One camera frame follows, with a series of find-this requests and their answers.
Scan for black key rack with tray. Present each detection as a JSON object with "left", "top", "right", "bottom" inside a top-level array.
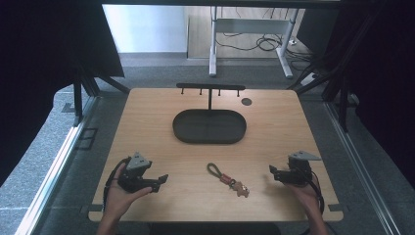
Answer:
[{"left": 171, "top": 82, "right": 248, "bottom": 145}]

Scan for white metal desk frame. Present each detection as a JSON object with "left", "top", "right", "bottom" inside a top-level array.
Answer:
[{"left": 208, "top": 5, "right": 300, "bottom": 79}]

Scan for black metal stand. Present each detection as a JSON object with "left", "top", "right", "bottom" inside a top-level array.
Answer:
[
  {"left": 287, "top": 9, "right": 386, "bottom": 133},
  {"left": 71, "top": 62, "right": 131, "bottom": 127}
]

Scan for black curtain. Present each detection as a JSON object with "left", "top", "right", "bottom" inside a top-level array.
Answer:
[
  {"left": 295, "top": 0, "right": 415, "bottom": 190},
  {"left": 0, "top": 0, "right": 125, "bottom": 188}
]

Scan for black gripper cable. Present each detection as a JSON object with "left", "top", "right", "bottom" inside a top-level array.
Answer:
[
  {"left": 102, "top": 156, "right": 132, "bottom": 212},
  {"left": 302, "top": 167, "right": 326, "bottom": 216}
]

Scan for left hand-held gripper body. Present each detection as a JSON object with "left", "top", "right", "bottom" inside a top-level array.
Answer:
[{"left": 116, "top": 151, "right": 158, "bottom": 194}]

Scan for aluminium frame rail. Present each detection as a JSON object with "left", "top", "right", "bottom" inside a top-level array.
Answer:
[
  {"left": 14, "top": 96, "right": 101, "bottom": 235},
  {"left": 324, "top": 101, "right": 402, "bottom": 235}
]

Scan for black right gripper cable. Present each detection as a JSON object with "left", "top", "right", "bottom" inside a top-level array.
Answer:
[{"left": 302, "top": 167, "right": 326, "bottom": 216}]

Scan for person's right hand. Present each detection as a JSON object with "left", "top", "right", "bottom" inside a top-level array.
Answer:
[{"left": 283, "top": 181, "right": 322, "bottom": 214}]

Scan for black floor cables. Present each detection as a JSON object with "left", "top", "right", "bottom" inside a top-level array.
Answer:
[{"left": 214, "top": 8, "right": 316, "bottom": 71}]

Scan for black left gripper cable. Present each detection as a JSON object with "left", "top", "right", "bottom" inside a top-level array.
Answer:
[{"left": 102, "top": 156, "right": 132, "bottom": 212}]

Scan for green cord keychain with charm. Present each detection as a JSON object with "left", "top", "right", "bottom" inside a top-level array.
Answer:
[{"left": 206, "top": 162, "right": 251, "bottom": 199}]

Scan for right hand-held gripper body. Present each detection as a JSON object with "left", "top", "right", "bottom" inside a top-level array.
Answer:
[{"left": 277, "top": 150, "right": 323, "bottom": 188}]

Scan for person's left hand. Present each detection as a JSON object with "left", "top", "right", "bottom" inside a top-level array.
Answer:
[{"left": 103, "top": 162, "right": 154, "bottom": 223}]

